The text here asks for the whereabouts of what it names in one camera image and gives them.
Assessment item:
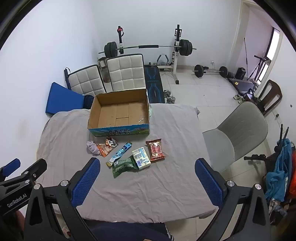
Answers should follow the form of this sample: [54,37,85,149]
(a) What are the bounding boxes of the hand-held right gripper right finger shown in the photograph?
[195,158,271,241]

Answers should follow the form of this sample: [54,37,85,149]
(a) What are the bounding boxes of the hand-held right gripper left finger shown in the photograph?
[24,157,101,241]

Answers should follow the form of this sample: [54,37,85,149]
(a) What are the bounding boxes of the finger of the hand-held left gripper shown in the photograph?
[0,158,21,179]
[0,159,48,189]

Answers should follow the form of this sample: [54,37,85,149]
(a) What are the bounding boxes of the lilac cloth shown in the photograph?
[87,141,101,155]

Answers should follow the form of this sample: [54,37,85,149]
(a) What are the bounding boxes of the green snack packet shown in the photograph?
[112,156,137,178]

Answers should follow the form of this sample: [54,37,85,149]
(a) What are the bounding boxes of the orange panda snack packet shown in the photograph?
[96,137,119,158]

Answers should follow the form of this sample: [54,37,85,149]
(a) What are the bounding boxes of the long blue snack packet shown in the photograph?
[106,142,133,167]

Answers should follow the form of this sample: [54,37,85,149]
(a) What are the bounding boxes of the cardboard box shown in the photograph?
[87,88,151,138]

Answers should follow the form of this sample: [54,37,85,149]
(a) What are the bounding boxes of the white green tissue pack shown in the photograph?
[132,147,152,171]

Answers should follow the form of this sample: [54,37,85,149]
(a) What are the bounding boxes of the red snack packet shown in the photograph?
[145,138,166,162]

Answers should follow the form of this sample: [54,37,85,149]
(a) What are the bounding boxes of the person's left forearm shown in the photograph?
[0,212,26,241]

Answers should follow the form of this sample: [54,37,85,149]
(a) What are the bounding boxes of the grey table cloth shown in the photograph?
[38,103,218,224]

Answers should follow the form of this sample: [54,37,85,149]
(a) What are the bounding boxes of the grey shell chair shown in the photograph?
[202,101,269,173]

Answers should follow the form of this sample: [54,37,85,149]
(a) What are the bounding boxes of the person's dark shorts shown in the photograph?
[87,221,174,241]

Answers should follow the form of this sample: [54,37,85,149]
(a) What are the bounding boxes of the blue hanging clothes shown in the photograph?
[265,139,294,202]

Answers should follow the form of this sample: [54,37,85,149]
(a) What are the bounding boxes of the blue foam mat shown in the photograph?
[45,82,85,116]

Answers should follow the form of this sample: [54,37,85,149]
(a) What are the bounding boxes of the dark blue jacket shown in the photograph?
[83,95,95,110]

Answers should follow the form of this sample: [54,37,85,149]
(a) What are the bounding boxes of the black blue rod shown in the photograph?
[64,67,72,90]

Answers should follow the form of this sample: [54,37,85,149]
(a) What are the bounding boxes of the white padded chair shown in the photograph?
[106,54,147,93]
[68,64,107,96]

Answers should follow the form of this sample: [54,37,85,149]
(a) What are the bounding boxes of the brown wooden chair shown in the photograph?
[253,79,283,116]

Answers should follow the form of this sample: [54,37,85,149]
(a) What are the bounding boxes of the short barbell with black plates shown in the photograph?
[192,64,229,78]

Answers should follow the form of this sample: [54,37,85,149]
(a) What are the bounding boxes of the black blue weight bench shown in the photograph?
[144,66,165,104]

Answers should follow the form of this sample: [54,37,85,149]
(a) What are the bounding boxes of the black speaker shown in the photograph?
[235,67,248,80]

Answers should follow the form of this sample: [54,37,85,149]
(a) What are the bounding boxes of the grey exercise machine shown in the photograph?
[157,54,173,70]

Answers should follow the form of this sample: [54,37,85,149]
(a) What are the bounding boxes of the white barbell rack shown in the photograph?
[116,24,184,85]

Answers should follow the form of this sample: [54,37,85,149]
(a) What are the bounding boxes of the black tripod stand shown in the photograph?
[246,55,271,80]

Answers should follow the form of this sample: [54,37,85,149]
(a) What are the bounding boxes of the thin black pole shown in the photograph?
[243,37,249,77]

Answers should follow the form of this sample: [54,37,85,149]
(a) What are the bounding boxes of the window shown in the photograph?
[265,27,284,84]

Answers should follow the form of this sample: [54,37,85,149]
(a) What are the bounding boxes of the long barbell with black plates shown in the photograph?
[98,39,197,57]

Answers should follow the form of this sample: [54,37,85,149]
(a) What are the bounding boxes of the black handlebar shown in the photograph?
[244,155,267,162]

